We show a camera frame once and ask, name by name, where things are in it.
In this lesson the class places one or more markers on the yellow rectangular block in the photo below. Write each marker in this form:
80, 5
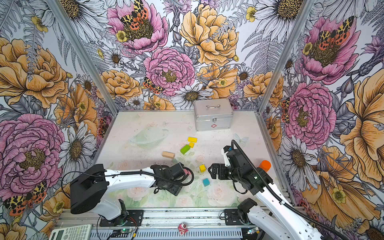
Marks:
192, 140

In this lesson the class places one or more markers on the teal cube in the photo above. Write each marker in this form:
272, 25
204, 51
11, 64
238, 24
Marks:
206, 182

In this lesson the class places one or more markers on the pink toy figure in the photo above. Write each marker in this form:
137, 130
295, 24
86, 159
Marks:
183, 229

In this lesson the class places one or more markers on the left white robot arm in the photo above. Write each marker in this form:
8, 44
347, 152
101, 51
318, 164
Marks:
90, 191

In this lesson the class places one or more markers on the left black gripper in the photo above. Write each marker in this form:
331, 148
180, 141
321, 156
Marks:
174, 190

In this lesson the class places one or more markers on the natural wood block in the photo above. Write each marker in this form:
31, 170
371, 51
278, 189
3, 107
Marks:
168, 155

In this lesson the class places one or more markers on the silver metal case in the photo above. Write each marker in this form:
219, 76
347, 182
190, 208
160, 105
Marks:
215, 114

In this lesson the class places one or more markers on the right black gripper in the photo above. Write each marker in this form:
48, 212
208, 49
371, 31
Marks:
221, 167

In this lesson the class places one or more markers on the white calculator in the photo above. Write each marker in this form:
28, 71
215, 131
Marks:
82, 232

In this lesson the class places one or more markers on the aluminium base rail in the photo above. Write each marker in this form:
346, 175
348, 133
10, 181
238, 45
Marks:
157, 218

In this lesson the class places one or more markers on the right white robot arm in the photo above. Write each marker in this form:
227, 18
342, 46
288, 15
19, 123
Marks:
270, 211

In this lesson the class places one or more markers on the green rectangular block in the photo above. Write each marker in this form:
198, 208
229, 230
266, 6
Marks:
185, 149

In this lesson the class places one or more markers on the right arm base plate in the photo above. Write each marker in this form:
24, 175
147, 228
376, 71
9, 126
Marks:
236, 217

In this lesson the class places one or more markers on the orange cup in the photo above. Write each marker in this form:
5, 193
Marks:
265, 165

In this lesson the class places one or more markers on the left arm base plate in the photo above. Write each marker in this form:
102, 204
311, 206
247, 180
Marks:
133, 218

